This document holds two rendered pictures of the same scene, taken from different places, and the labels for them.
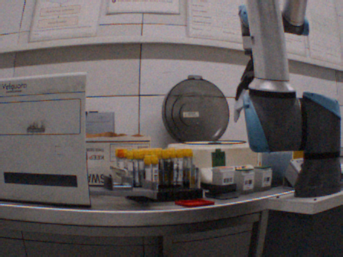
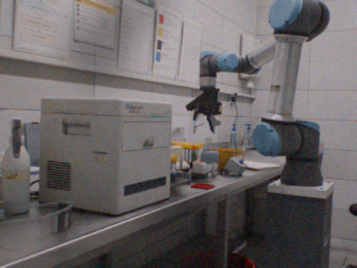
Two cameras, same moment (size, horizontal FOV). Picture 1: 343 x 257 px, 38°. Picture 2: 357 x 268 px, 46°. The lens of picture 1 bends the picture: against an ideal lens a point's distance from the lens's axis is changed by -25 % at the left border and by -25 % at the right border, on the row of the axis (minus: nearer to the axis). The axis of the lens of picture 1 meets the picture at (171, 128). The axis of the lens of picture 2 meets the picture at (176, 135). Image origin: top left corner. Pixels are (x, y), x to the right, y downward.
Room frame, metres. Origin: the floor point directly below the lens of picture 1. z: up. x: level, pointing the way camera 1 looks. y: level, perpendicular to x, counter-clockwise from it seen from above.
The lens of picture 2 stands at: (0.25, 0.91, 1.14)
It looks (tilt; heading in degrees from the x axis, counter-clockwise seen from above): 3 degrees down; 324
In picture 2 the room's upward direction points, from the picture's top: 2 degrees clockwise
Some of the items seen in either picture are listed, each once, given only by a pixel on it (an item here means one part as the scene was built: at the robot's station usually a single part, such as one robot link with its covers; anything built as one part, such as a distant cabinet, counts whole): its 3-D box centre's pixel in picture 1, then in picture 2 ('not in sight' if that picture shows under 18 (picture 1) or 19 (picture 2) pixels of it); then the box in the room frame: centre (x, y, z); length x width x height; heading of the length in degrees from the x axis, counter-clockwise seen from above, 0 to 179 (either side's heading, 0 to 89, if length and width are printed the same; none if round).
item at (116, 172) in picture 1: (155, 180); not in sight; (1.63, 0.04, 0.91); 0.20 x 0.10 x 0.07; 117
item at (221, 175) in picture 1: (223, 180); (199, 170); (1.53, -0.13, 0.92); 0.05 x 0.04 x 0.06; 27
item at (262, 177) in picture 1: (262, 178); (210, 169); (1.61, -0.24, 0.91); 0.05 x 0.04 x 0.07; 27
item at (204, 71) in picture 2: (251, 21); (209, 64); (1.63, -0.23, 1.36); 0.09 x 0.08 x 0.11; 177
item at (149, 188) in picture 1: (109, 187); (168, 180); (1.37, 0.14, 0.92); 0.21 x 0.07 x 0.05; 117
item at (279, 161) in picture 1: (276, 168); (209, 162); (1.69, -0.30, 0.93); 0.10 x 0.07 x 0.10; 111
